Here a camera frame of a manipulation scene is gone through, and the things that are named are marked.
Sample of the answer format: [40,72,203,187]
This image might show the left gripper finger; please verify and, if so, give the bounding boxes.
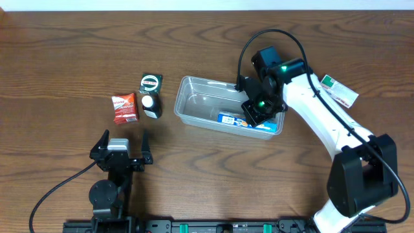
[141,130,151,159]
[90,129,109,155]

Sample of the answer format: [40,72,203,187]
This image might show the blue cooling patch box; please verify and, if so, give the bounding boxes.
[217,111,278,133]

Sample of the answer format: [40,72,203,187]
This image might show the red medicine box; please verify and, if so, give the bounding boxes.
[111,93,138,124]

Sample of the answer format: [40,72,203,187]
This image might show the clear plastic container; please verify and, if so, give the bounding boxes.
[174,76,285,140]

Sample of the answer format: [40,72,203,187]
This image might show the dark green small box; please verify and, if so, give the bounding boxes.
[139,73,162,94]

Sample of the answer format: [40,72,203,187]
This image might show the white green medicine box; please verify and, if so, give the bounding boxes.
[320,74,359,108]

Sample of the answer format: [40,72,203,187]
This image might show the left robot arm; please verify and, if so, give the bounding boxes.
[89,130,153,220]

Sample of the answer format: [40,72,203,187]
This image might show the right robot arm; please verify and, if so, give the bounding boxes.
[235,47,401,232]

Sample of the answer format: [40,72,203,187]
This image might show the dark bottle white cap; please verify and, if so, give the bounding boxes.
[141,94,162,119]

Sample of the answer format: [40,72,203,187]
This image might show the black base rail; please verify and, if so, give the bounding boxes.
[62,216,387,233]

